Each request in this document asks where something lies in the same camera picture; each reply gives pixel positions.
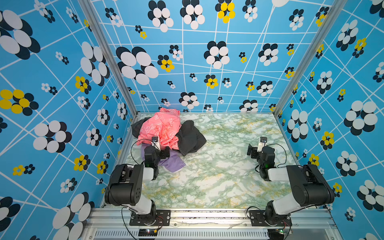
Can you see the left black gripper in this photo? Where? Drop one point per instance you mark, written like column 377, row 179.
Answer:
column 163, row 153

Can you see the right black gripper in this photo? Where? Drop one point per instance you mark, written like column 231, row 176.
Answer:
column 251, row 150

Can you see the purple cloth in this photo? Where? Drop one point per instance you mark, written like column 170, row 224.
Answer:
column 172, row 162

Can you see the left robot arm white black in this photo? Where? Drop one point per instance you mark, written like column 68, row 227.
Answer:
column 125, row 188

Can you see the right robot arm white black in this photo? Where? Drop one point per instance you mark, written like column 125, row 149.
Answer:
column 308, row 186

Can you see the pink patterned cloth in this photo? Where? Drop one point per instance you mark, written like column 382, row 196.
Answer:
column 165, row 124

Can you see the black cloth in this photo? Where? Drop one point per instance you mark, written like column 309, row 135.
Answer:
column 190, row 138

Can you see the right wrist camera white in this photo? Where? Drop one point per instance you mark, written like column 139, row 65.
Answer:
column 262, row 142

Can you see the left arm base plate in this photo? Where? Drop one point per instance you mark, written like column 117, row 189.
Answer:
column 158, row 218

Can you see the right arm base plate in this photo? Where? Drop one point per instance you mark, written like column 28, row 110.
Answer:
column 258, row 218

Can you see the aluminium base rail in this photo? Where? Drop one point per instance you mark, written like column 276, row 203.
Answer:
column 212, row 224

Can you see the left corner aluminium post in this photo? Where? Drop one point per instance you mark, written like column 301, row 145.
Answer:
column 91, row 16

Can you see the corner aluminium post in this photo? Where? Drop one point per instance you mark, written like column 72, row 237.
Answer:
column 91, row 16
column 323, row 31

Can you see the right corner aluminium post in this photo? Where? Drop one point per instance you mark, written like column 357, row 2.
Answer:
column 323, row 31

